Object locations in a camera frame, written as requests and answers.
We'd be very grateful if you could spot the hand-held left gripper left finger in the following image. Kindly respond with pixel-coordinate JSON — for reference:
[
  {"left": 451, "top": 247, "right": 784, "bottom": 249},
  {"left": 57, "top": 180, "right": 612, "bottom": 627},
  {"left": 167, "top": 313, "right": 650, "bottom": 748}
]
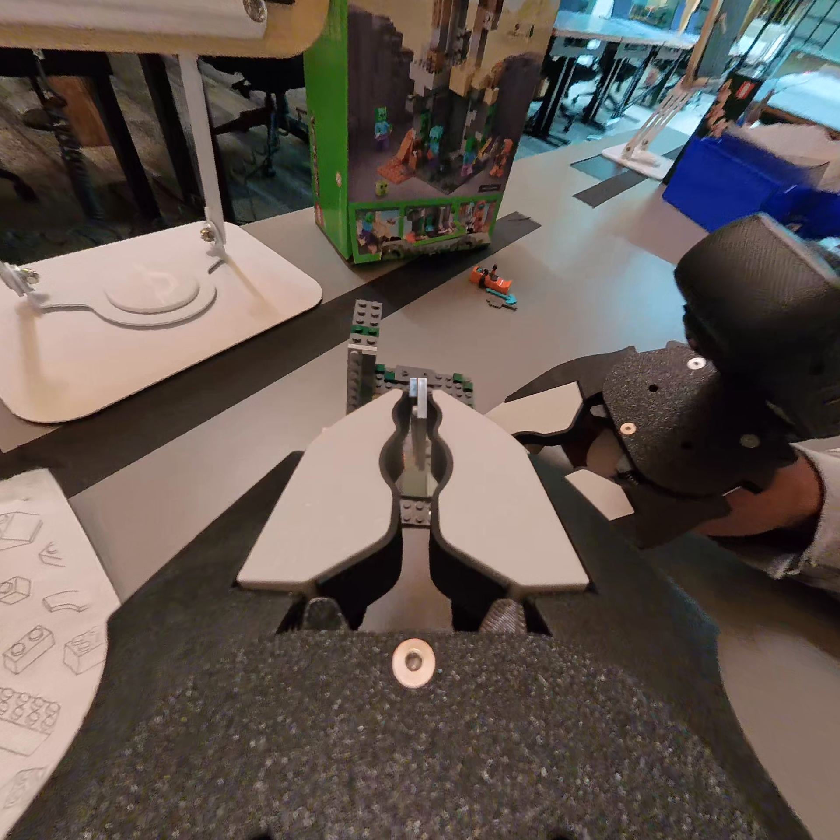
[{"left": 237, "top": 390, "right": 409, "bottom": 594}]

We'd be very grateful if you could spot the person's right hand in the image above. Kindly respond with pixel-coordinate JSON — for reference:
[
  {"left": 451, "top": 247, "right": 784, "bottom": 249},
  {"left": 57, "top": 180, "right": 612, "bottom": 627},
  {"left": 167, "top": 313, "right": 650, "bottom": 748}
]
[{"left": 707, "top": 453, "right": 823, "bottom": 542}]

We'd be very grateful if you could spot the lego set box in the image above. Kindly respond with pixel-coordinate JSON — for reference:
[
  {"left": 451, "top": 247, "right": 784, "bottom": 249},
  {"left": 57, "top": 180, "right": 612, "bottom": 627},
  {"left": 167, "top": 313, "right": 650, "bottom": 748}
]
[{"left": 305, "top": 0, "right": 560, "bottom": 266}]

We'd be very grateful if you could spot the blue storage bin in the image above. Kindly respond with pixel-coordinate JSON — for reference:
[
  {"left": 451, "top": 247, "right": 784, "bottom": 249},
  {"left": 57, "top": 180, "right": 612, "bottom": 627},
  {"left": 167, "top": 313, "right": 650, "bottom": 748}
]
[{"left": 663, "top": 125, "right": 840, "bottom": 240}]

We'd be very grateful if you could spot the white printed paper bag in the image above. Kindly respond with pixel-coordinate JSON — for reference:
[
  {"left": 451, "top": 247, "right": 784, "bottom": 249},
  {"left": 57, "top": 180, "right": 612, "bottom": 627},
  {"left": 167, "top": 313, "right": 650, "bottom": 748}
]
[{"left": 0, "top": 469, "right": 122, "bottom": 840}]

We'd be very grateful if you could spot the person's right forearm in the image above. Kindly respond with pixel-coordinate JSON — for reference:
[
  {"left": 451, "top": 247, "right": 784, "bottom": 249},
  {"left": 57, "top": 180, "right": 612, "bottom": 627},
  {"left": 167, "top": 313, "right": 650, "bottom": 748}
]
[{"left": 768, "top": 436, "right": 840, "bottom": 594}]

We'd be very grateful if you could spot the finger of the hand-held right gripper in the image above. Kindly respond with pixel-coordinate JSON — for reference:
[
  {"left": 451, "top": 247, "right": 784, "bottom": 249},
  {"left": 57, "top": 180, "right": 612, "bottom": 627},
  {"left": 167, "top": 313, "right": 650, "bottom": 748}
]
[
  {"left": 486, "top": 381, "right": 586, "bottom": 447},
  {"left": 565, "top": 466, "right": 639, "bottom": 523}
]

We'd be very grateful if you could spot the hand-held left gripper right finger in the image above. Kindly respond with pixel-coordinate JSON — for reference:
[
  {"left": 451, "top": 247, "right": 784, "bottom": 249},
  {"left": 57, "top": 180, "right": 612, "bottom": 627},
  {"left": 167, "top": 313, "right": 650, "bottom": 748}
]
[{"left": 423, "top": 390, "right": 592, "bottom": 598}]

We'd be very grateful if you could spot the grey lego baseplate build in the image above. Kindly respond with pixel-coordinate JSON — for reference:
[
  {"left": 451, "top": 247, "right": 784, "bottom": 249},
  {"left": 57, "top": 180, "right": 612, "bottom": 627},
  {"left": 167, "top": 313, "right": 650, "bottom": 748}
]
[{"left": 346, "top": 300, "right": 476, "bottom": 421}]

